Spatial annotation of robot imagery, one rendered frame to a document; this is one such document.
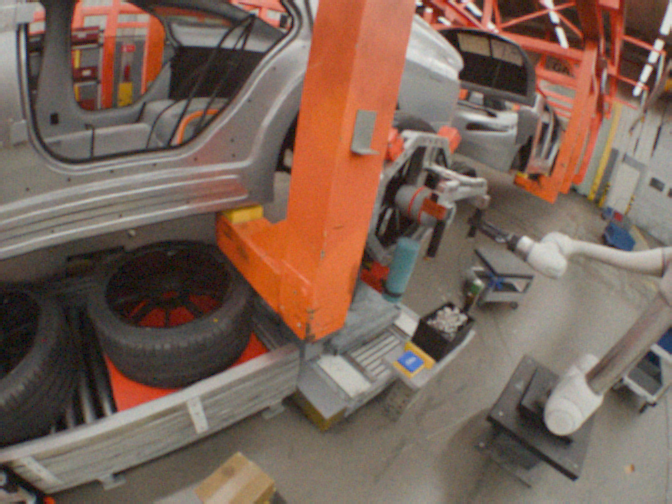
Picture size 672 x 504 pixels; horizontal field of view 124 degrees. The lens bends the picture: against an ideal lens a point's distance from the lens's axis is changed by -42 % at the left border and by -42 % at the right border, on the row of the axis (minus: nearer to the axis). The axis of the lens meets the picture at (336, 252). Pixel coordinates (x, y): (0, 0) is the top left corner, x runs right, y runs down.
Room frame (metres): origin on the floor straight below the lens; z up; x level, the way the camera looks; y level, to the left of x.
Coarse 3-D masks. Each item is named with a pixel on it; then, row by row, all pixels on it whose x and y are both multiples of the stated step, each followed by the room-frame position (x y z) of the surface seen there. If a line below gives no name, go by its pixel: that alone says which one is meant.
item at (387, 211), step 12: (408, 168) 1.48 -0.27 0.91; (396, 180) 1.30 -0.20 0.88; (432, 180) 1.40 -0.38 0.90; (384, 192) 1.18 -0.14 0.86; (396, 192) 1.31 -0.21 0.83; (384, 204) 1.19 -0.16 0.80; (384, 216) 1.21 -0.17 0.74; (396, 216) 1.27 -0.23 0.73; (384, 228) 1.22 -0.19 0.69; (396, 228) 1.29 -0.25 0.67; (408, 228) 1.33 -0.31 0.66; (384, 240) 1.25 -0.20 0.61; (396, 240) 1.27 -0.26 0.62
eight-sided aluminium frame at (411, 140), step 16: (416, 144) 1.08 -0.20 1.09; (432, 144) 1.16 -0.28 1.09; (448, 144) 1.25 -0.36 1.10; (384, 160) 1.04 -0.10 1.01; (400, 160) 1.03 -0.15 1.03; (448, 160) 1.29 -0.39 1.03; (384, 176) 0.98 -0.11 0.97; (368, 240) 0.97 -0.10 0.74; (416, 240) 1.26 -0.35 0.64; (384, 256) 1.07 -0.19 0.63
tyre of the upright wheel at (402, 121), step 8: (400, 112) 1.23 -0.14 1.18; (400, 120) 1.14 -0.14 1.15; (408, 120) 1.17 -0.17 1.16; (416, 120) 1.21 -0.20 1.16; (424, 120) 1.26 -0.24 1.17; (400, 128) 1.14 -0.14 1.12; (408, 128) 1.18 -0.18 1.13; (416, 128) 1.22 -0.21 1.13; (424, 128) 1.26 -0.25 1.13; (432, 128) 1.30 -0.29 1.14; (416, 224) 1.37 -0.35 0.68; (408, 232) 1.33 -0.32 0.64; (368, 256) 1.14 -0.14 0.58
